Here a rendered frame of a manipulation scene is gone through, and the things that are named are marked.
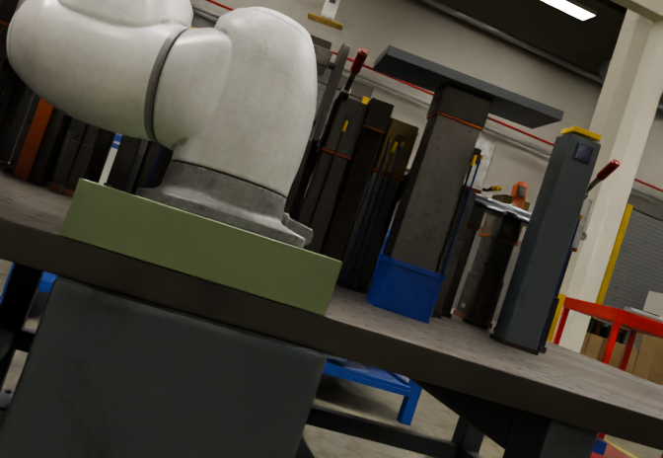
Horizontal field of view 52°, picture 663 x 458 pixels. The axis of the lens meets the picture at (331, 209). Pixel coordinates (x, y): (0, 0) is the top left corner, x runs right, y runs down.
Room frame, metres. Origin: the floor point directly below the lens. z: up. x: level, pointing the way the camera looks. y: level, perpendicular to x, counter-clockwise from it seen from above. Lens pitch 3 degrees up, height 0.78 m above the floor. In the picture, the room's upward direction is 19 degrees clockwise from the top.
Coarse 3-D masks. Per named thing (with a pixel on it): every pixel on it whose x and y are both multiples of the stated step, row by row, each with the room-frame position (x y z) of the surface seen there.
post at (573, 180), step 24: (576, 144) 1.35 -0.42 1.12; (600, 144) 1.36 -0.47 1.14; (552, 168) 1.38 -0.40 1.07; (576, 168) 1.35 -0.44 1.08; (552, 192) 1.35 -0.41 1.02; (576, 192) 1.36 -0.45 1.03; (552, 216) 1.35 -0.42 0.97; (576, 216) 1.36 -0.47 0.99; (528, 240) 1.39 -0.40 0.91; (552, 240) 1.35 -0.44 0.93; (528, 264) 1.36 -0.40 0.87; (552, 264) 1.36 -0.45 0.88; (528, 288) 1.35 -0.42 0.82; (552, 288) 1.36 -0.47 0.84; (504, 312) 1.39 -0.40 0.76; (528, 312) 1.35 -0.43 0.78; (504, 336) 1.36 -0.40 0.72; (528, 336) 1.36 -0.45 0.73
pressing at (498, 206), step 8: (480, 200) 1.62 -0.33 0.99; (488, 200) 1.62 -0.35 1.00; (496, 200) 1.63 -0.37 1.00; (488, 208) 1.79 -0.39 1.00; (496, 208) 1.74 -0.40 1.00; (504, 208) 1.63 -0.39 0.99; (512, 208) 1.63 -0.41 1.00; (528, 216) 1.63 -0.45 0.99; (528, 224) 1.82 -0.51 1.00; (584, 232) 1.66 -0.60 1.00
